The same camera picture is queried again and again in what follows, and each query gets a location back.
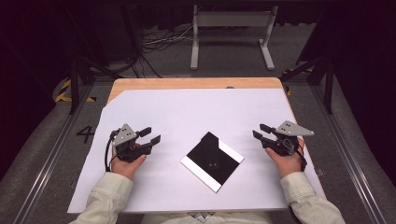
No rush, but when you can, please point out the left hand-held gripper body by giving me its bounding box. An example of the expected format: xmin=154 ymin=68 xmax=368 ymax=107
xmin=111 ymin=123 xmax=153 ymax=163

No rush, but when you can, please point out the person's right hand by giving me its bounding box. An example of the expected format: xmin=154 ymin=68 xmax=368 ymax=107
xmin=264 ymin=137 xmax=307 ymax=179

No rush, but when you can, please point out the bundle of floor cables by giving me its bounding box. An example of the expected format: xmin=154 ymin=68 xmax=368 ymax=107
xmin=106 ymin=24 xmax=195 ymax=78

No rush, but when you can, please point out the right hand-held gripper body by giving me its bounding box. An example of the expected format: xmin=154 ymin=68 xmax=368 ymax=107
xmin=261 ymin=119 xmax=316 ymax=157

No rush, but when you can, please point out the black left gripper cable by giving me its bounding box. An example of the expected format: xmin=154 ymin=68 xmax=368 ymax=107
xmin=105 ymin=129 xmax=120 ymax=173

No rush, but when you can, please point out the wooden table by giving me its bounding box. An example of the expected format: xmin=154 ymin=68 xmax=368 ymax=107
xmin=106 ymin=77 xmax=297 ymax=125

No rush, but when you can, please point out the person's left hand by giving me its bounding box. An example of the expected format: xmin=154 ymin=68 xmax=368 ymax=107
xmin=110 ymin=154 xmax=148 ymax=181

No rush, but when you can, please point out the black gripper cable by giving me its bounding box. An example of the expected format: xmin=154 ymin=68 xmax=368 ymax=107
xmin=105 ymin=129 xmax=120 ymax=173
xmin=283 ymin=138 xmax=308 ymax=173

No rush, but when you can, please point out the shiny square metal plate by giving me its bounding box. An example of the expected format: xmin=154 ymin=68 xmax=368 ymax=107
xmin=179 ymin=131 xmax=246 ymax=194

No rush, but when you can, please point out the metal floor rail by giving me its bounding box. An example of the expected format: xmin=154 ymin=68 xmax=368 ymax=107
xmin=12 ymin=83 xmax=94 ymax=224
xmin=311 ymin=85 xmax=387 ymax=224

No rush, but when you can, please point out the black tripod stand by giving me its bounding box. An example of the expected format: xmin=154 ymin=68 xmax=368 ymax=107
xmin=66 ymin=6 xmax=125 ymax=115
xmin=279 ymin=55 xmax=335 ymax=115

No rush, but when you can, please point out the yellow black striped tape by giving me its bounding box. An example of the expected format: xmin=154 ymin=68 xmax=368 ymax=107
xmin=55 ymin=78 xmax=97 ymax=104

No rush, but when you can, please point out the person's beige jacket torso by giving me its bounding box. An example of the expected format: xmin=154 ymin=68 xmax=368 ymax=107
xmin=139 ymin=212 xmax=275 ymax=224

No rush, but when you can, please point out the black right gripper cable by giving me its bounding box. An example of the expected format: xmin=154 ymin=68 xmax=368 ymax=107
xmin=283 ymin=138 xmax=308 ymax=173

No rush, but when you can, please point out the grey metal stand frame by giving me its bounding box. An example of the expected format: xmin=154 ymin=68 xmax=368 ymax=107
xmin=190 ymin=4 xmax=279 ymax=71

